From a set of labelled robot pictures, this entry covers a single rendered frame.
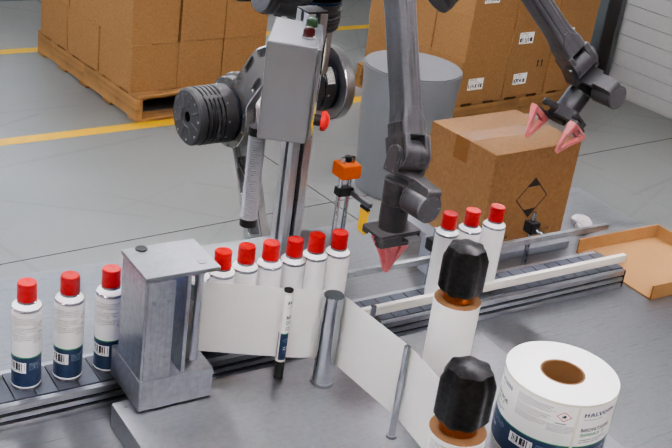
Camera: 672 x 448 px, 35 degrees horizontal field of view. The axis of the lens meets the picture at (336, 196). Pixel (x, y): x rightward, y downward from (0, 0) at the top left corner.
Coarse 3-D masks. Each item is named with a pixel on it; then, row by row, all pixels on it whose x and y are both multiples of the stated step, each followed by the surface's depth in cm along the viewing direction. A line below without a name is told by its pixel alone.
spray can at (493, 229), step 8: (496, 208) 234; (504, 208) 235; (488, 216) 237; (496, 216) 235; (488, 224) 236; (496, 224) 235; (504, 224) 237; (488, 232) 236; (496, 232) 235; (504, 232) 237; (480, 240) 238; (488, 240) 236; (496, 240) 236; (488, 248) 237; (496, 248) 237; (488, 256) 238; (496, 256) 238; (496, 264) 239; (488, 272) 239; (488, 280) 240
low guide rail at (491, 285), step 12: (576, 264) 253; (588, 264) 255; (600, 264) 257; (612, 264) 260; (516, 276) 243; (528, 276) 244; (540, 276) 247; (552, 276) 249; (492, 288) 239; (396, 300) 226; (408, 300) 226; (420, 300) 228; (432, 300) 230; (384, 312) 224
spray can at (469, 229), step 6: (468, 210) 231; (474, 210) 232; (480, 210) 232; (468, 216) 231; (474, 216) 231; (468, 222) 231; (474, 222) 231; (462, 228) 232; (468, 228) 232; (474, 228) 232; (480, 228) 233; (462, 234) 232; (468, 234) 231; (474, 234) 231; (480, 234) 233; (474, 240) 232
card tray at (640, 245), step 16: (656, 224) 292; (592, 240) 280; (608, 240) 283; (624, 240) 287; (640, 240) 290; (656, 240) 292; (640, 256) 281; (656, 256) 282; (640, 272) 272; (656, 272) 273; (640, 288) 264; (656, 288) 259
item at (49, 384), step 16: (592, 256) 266; (512, 272) 252; (528, 272) 253; (576, 272) 257; (592, 272) 258; (512, 288) 245; (528, 288) 247; (368, 304) 230; (208, 352) 205; (48, 368) 193; (0, 384) 187; (48, 384) 189; (64, 384) 190; (80, 384) 190; (0, 400) 183; (16, 400) 184
